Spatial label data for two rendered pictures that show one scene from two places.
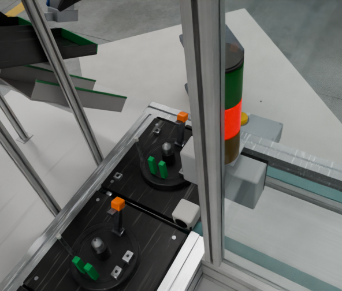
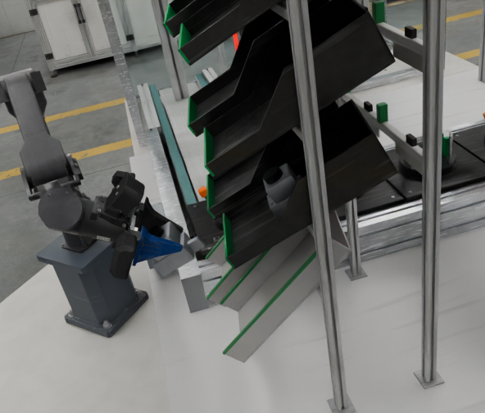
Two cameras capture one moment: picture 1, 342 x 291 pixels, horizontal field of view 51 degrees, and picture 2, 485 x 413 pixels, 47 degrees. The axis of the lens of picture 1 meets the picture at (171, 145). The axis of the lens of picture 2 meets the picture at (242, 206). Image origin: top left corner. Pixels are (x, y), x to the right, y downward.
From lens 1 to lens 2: 158 cm
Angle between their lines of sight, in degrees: 90
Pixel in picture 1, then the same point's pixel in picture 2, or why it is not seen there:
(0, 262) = not seen: hidden behind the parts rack
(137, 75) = (117, 402)
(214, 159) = not seen: hidden behind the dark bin
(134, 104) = (176, 356)
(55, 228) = (361, 222)
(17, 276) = (409, 210)
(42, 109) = not seen: outside the picture
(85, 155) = (287, 326)
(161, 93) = (137, 348)
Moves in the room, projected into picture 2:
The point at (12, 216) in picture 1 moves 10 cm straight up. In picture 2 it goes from (405, 306) to (405, 270)
